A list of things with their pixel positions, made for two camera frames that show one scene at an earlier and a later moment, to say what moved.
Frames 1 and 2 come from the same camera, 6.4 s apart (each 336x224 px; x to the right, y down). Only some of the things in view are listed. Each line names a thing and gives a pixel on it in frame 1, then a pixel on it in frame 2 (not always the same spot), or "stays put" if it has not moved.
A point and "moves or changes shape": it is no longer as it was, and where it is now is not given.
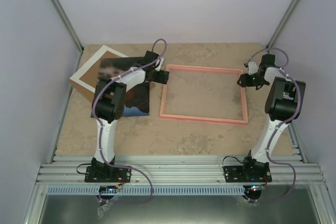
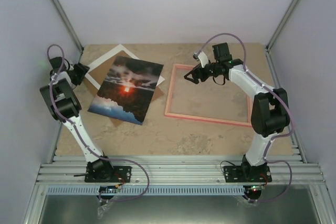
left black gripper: x=159 y=78 to x=82 y=71
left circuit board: x=108 y=189 stays put
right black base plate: x=247 y=173 stays put
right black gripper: x=245 y=82 to x=195 y=72
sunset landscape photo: x=137 y=100 moves or changes shape
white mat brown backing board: x=85 y=78 to x=99 y=74
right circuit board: x=257 y=188 stays put
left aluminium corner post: x=62 y=13 stays put
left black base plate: x=107 y=174 stays put
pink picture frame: x=162 y=114 to x=249 y=124
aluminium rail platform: x=179 y=170 stays put
